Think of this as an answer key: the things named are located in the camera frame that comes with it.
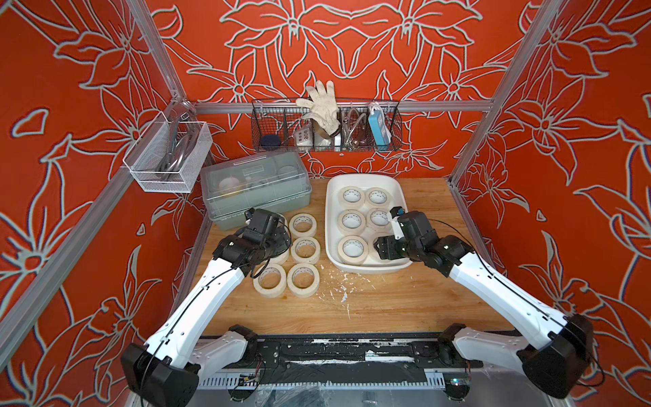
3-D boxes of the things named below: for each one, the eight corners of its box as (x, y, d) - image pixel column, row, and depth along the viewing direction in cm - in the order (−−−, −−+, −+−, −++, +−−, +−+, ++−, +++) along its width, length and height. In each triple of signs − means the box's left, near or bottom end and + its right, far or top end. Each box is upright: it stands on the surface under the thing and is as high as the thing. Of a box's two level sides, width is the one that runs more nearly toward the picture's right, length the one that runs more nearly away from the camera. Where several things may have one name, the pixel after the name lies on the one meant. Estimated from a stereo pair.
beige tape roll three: (253, 298, 86) (251, 294, 83) (258, 268, 93) (256, 264, 91) (285, 298, 86) (284, 294, 83) (288, 268, 93) (287, 264, 91)
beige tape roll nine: (286, 298, 86) (285, 294, 83) (289, 267, 94) (288, 262, 91) (319, 298, 86) (319, 294, 83) (320, 267, 93) (319, 262, 91)
